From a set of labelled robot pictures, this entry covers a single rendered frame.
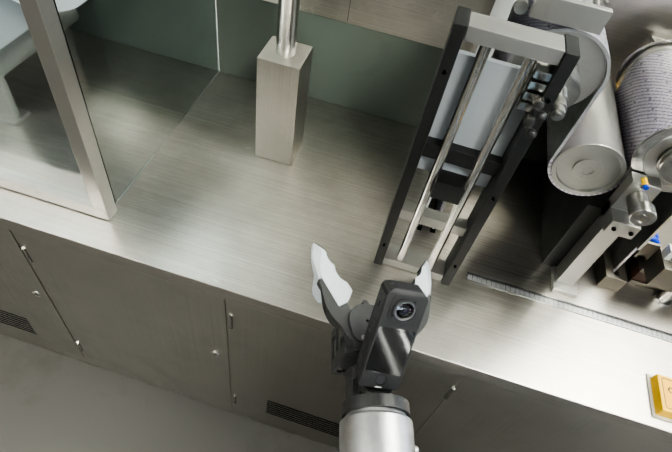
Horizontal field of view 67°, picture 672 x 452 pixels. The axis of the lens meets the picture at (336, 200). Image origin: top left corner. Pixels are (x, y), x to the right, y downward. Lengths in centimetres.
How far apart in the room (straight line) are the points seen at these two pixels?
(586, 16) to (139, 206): 87
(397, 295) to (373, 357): 7
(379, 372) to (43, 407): 153
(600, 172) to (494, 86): 32
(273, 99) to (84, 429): 125
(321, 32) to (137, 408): 131
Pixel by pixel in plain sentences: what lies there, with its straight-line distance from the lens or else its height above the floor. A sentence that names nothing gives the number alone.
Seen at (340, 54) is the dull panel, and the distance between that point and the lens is 129.
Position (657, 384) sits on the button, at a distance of 114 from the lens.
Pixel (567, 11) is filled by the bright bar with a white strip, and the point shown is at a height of 144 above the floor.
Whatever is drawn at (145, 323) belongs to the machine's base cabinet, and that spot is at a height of 56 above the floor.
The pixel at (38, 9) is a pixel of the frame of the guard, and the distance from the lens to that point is 82.
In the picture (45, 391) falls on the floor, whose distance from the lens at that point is 198.
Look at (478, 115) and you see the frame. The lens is 79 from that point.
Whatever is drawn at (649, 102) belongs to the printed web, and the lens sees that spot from 104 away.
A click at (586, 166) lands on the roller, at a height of 118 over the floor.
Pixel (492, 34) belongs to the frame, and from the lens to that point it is 69.
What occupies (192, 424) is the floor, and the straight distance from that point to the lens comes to 184.
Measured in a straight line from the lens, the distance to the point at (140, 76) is 109.
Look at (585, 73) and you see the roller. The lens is 89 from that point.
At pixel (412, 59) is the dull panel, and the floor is 109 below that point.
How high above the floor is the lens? 175
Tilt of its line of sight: 48 degrees down
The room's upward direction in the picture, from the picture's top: 12 degrees clockwise
